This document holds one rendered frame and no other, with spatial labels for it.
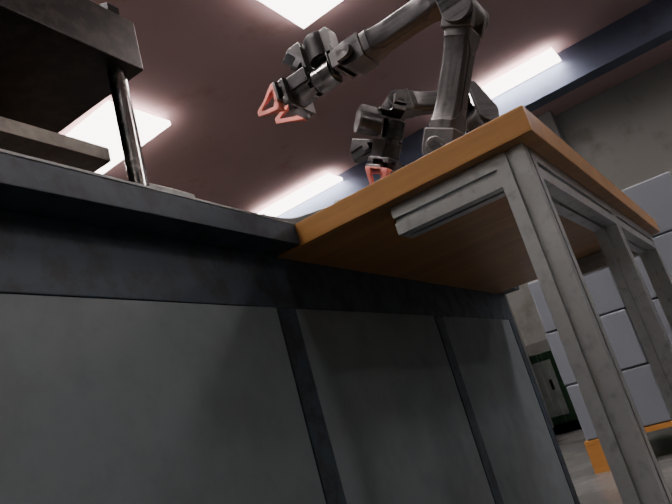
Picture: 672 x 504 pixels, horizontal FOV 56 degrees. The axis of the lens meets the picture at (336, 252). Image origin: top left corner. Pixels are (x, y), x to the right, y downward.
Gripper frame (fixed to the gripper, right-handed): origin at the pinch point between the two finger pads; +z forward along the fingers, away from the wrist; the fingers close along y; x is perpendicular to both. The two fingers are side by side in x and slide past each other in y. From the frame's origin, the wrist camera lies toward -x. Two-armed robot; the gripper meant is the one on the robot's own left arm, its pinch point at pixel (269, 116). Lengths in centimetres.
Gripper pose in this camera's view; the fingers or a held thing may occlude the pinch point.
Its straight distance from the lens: 151.6
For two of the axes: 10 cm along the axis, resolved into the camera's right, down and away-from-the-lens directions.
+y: -5.6, -0.8, -8.2
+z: -7.8, 4.0, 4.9
